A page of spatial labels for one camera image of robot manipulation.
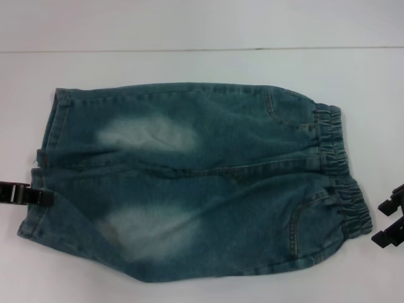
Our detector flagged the blue denim shorts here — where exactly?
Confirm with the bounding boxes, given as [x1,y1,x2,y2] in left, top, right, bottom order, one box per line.
[17,82,375,283]

